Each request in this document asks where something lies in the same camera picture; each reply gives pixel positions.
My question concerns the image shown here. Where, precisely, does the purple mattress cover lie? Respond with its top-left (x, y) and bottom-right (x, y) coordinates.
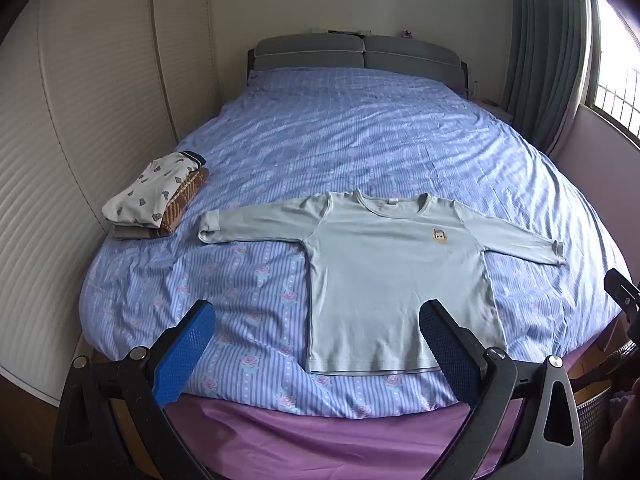
top-left (162, 345), bottom-right (626, 480)

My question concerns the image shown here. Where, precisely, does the folded white patterned garment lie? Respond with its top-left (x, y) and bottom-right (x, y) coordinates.
top-left (102, 152), bottom-right (207, 226)

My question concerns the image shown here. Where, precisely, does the blue striped floral bed sheet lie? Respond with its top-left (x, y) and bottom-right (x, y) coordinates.
top-left (79, 66), bottom-right (621, 420)

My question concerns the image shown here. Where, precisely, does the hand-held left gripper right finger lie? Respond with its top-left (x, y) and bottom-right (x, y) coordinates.
top-left (419, 299), bottom-right (586, 480)

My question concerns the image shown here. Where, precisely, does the light green long-sleeve shirt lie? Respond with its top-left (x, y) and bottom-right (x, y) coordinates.
top-left (198, 190), bottom-right (567, 376)

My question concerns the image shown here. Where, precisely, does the folded brown plaid garment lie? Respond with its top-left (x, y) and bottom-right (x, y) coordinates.
top-left (112, 167), bottom-right (211, 240)

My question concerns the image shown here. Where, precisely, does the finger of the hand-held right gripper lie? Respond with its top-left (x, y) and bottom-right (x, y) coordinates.
top-left (604, 269), bottom-right (640, 322)

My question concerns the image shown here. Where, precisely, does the dark bed headboard frame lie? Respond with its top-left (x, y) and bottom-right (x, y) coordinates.
top-left (246, 49), bottom-right (471, 96)

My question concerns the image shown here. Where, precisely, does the white slatted wardrobe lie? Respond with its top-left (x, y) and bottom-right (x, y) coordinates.
top-left (0, 0), bottom-right (221, 406)

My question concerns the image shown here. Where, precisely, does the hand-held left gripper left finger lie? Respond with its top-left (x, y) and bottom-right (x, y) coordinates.
top-left (52, 300), bottom-right (217, 480)

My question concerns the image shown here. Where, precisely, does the grey woven basket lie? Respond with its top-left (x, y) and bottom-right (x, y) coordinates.
top-left (575, 340), bottom-right (640, 461)

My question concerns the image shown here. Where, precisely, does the window with grille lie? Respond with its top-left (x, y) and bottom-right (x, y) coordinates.
top-left (582, 0), bottom-right (640, 141)

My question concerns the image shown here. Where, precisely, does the grey-green curtain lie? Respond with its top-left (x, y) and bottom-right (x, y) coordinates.
top-left (502, 0), bottom-right (593, 156)

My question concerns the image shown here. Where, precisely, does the grey headboard cushion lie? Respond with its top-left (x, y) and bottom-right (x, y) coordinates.
top-left (362, 35), bottom-right (463, 77)
top-left (255, 34), bottom-right (366, 72)

